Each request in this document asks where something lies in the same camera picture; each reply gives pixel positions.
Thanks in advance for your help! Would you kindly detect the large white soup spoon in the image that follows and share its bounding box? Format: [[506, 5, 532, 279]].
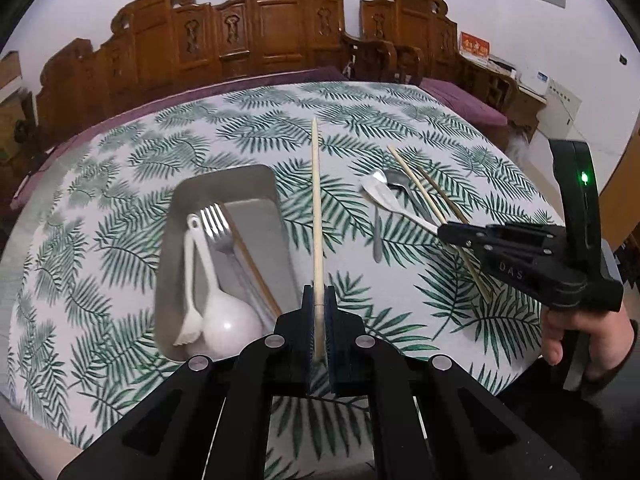
[[186, 213, 264, 359]]

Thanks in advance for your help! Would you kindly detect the carved wooden sofa bench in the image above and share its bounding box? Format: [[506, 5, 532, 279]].
[[34, 0, 396, 155]]

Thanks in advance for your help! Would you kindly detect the metal spoon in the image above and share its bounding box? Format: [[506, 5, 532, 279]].
[[369, 169, 390, 264], [386, 169, 445, 226]]

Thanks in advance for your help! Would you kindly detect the person's right hand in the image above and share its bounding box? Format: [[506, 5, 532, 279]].
[[541, 307, 639, 381]]

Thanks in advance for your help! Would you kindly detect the carved wooden armchair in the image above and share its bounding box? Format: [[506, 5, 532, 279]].
[[359, 0, 517, 111]]

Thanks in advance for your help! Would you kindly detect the metal fork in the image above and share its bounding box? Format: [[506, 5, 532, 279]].
[[199, 203, 273, 322]]

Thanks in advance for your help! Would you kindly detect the leaf-print tablecloth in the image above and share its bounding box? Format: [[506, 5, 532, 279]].
[[7, 81, 569, 480]]

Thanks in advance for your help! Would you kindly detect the short purple seat cushion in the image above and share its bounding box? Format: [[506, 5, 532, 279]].
[[419, 78, 509, 132]]

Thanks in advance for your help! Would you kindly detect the light wooden chopstick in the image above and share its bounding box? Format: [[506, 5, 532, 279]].
[[309, 117, 326, 364], [387, 145, 495, 304]]

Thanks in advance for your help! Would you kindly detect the wooden side table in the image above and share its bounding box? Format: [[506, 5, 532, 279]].
[[460, 55, 549, 137]]

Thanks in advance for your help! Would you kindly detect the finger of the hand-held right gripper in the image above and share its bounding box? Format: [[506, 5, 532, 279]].
[[437, 221, 569, 257], [466, 241, 589, 307]]

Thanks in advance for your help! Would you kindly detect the red box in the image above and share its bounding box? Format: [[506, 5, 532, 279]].
[[458, 31, 491, 65]]

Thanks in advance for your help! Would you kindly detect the beige wall cabinet door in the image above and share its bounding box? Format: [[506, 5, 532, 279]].
[[536, 80, 584, 137]]

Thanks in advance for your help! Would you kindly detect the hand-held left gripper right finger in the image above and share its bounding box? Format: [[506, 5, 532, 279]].
[[324, 284, 582, 480]]

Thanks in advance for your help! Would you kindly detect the white device box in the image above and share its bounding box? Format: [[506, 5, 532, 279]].
[[519, 67, 552, 94]]

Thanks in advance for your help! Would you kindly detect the white plastic fork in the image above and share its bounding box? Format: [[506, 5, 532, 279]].
[[172, 229, 204, 349]]

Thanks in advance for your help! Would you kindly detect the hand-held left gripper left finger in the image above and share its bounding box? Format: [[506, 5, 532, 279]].
[[57, 284, 317, 480]]

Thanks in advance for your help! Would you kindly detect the rectangular metal tray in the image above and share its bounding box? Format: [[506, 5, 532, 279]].
[[152, 163, 301, 364]]

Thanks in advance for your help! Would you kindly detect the flat white plastic spoon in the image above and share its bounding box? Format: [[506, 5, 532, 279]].
[[360, 176, 442, 234]]

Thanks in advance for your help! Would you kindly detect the person's right forearm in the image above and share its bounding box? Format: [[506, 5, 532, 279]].
[[582, 319, 640, 402]]

